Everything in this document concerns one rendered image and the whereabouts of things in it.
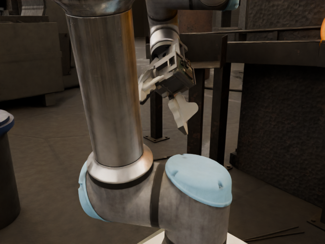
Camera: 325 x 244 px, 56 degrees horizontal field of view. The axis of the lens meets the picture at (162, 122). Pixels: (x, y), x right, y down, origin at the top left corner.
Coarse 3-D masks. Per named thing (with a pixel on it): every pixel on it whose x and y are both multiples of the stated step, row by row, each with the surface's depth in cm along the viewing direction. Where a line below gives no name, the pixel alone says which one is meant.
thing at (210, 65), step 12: (180, 36) 139; (192, 36) 137; (204, 36) 136; (216, 36) 134; (192, 48) 139; (204, 48) 137; (216, 48) 136; (192, 60) 140; (204, 60) 139; (216, 60) 137; (204, 72) 131; (204, 84) 134; (192, 96) 132; (192, 120) 136; (192, 132) 138; (192, 144) 139
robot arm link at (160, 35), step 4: (156, 32) 74; (160, 32) 73; (164, 32) 73; (168, 32) 73; (172, 32) 74; (152, 36) 75; (156, 36) 73; (160, 36) 72; (164, 36) 72; (168, 36) 72; (172, 36) 73; (176, 36) 74; (152, 40) 74; (156, 40) 72; (160, 40) 72; (164, 40) 72; (168, 40) 72; (172, 40) 72; (152, 44) 73
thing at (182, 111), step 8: (176, 96) 70; (168, 104) 70; (176, 104) 69; (184, 104) 69; (192, 104) 68; (176, 112) 69; (184, 112) 69; (192, 112) 68; (176, 120) 69; (184, 120) 69; (184, 128) 68
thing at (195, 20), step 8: (184, 16) 368; (192, 16) 367; (200, 16) 369; (208, 16) 376; (184, 24) 371; (192, 24) 370; (200, 24) 372; (208, 24) 380; (184, 32) 374; (192, 32) 373; (208, 72) 405
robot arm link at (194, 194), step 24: (168, 168) 52; (192, 168) 52; (216, 168) 53; (168, 192) 51; (192, 192) 49; (216, 192) 49; (168, 216) 51; (192, 216) 50; (216, 216) 50; (192, 240) 51; (216, 240) 52
